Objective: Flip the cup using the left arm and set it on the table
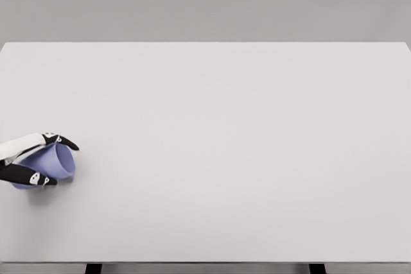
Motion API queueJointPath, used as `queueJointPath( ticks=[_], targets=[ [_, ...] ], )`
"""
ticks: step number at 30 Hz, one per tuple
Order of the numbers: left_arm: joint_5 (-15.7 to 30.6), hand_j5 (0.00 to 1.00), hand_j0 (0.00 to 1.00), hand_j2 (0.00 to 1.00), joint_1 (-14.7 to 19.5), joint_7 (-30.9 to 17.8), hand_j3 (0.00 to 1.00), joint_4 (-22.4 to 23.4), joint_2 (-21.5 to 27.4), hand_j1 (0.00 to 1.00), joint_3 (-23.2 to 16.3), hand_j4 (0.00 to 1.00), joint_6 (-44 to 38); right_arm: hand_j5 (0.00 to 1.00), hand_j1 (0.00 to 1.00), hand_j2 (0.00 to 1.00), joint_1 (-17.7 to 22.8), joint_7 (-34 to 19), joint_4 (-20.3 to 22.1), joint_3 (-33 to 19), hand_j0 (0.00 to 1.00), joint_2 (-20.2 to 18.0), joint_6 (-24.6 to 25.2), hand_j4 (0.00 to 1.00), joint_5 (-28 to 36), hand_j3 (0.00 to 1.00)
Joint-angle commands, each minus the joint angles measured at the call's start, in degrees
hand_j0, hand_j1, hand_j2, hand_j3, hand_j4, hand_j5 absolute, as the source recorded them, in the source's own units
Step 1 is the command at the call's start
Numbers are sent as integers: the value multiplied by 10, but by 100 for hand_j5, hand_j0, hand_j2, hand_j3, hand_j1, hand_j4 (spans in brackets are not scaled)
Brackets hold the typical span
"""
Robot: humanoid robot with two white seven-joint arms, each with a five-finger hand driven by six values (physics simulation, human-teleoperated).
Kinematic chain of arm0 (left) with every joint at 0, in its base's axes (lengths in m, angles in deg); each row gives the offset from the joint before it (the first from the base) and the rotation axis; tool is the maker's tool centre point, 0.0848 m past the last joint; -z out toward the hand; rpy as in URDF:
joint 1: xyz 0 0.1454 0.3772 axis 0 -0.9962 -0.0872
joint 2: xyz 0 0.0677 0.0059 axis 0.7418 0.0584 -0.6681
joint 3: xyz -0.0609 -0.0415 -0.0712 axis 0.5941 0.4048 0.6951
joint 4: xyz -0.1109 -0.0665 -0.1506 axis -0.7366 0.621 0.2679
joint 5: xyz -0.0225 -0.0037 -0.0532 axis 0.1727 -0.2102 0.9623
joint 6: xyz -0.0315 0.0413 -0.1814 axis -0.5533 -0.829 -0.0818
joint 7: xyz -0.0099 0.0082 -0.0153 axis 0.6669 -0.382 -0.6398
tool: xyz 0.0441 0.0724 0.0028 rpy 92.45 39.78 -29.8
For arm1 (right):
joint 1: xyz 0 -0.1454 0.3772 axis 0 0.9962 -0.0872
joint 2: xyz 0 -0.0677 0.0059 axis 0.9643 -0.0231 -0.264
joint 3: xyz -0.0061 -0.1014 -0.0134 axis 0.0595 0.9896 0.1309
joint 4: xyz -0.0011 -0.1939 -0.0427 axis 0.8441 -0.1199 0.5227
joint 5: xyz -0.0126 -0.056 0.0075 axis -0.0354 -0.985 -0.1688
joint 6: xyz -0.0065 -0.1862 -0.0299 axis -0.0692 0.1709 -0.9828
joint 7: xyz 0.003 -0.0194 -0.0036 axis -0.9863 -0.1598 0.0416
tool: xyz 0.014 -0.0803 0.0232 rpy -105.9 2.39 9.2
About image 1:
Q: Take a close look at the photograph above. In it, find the blue cup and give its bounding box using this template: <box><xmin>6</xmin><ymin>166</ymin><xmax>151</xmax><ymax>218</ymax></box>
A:
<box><xmin>10</xmin><ymin>142</ymin><xmax>76</xmax><ymax>190</ymax></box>

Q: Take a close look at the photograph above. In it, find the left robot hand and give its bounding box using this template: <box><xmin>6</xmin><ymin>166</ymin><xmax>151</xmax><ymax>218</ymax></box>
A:
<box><xmin>0</xmin><ymin>132</ymin><xmax>80</xmax><ymax>187</ymax></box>

